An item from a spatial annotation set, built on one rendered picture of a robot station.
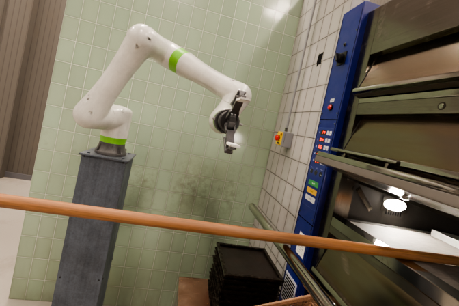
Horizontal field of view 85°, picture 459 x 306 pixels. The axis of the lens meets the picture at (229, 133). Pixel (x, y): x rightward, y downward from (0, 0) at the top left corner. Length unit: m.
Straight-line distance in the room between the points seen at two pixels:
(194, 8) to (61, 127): 1.23
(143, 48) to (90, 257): 1.01
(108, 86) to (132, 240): 1.26
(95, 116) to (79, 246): 0.63
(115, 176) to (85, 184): 0.13
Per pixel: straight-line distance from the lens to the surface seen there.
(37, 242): 2.27
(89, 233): 1.44
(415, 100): 1.01
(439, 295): 0.91
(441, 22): 1.07
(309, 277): 0.66
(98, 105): 1.19
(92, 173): 1.35
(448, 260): 1.12
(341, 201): 1.23
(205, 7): 2.02
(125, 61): 1.13
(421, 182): 0.75
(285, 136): 1.64
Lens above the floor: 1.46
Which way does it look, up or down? 2 degrees down
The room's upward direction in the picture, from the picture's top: 12 degrees clockwise
